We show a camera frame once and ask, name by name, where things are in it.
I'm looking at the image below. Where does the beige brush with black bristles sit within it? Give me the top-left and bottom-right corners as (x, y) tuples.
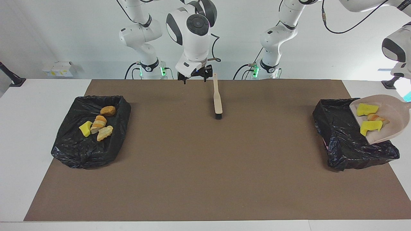
(213, 73), (223, 120)

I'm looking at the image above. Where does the striped orange bread roll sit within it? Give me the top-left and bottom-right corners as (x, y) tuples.
(90, 115), (107, 134)

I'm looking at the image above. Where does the croissant piece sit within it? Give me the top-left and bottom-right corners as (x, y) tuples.
(97, 125), (114, 142)

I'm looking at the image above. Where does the yellow sponge piece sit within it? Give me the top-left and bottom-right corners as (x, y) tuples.
(360, 120), (383, 137)
(357, 103), (379, 116)
(79, 121), (93, 138)

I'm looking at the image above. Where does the pale round bread lump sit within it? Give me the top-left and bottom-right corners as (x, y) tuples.
(367, 113), (390, 125)

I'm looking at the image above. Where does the beige plastic dustpan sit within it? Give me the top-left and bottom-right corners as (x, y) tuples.
(349, 94), (411, 144)

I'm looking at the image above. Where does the bin with black trash bag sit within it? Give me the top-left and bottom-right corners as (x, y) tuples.
(312, 98), (400, 171)
(51, 95), (132, 169)

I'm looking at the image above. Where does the brown table mat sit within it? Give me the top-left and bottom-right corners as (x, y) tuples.
(24, 79), (411, 222)

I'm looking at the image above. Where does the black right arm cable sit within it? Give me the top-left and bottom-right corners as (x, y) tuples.
(116, 0), (222, 62)

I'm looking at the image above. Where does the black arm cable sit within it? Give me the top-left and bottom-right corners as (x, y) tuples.
(116, 0), (222, 62)
(321, 0), (390, 34)

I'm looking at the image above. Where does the black base cable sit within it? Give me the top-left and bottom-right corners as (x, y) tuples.
(125, 62), (142, 80)
(233, 64), (257, 80)

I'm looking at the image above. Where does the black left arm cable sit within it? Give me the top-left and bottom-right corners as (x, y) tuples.
(321, 0), (390, 34)

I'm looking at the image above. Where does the black camera stand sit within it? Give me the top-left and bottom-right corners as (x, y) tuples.
(0, 62), (26, 87)
(381, 73), (402, 90)

